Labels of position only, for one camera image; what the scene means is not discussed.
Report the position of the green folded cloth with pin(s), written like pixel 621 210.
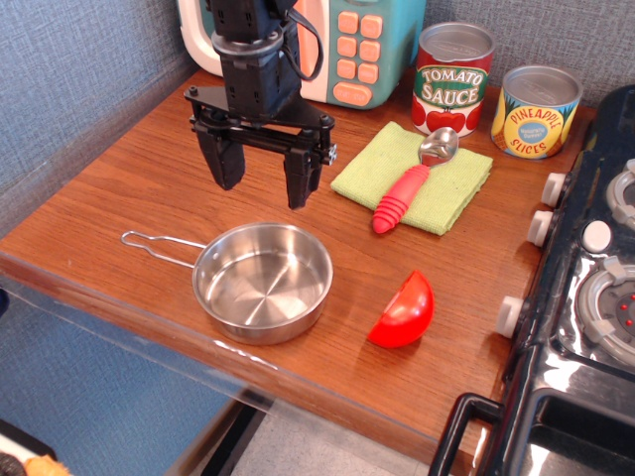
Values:
pixel 388 178

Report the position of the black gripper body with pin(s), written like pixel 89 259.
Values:
pixel 260 105

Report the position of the white stove knob top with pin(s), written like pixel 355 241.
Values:
pixel 553 188

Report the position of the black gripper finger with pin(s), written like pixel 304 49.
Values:
pixel 224 158
pixel 302 170

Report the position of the white stove knob bottom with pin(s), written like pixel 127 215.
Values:
pixel 508 315

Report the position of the red handled metal spoon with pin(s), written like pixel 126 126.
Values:
pixel 437 149

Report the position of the tomato sauce can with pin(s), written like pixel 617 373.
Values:
pixel 452 72

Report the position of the red tomato half toy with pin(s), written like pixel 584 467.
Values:
pixel 408 314

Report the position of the black toy stove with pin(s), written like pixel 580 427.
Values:
pixel 569 380

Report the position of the teal toy microwave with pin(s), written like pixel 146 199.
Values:
pixel 367 46

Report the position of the orange fuzzy object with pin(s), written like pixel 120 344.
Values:
pixel 45 466

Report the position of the white stove knob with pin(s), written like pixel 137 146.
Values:
pixel 553 188
pixel 508 315
pixel 539 227

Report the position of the pineapple slices can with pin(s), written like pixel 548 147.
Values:
pixel 535 110

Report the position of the stainless steel pot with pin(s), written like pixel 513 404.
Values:
pixel 261 283

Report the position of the black oven door handle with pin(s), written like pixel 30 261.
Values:
pixel 467 407

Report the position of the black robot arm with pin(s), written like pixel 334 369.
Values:
pixel 256 26

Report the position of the white stove knob middle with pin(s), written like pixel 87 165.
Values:
pixel 539 227

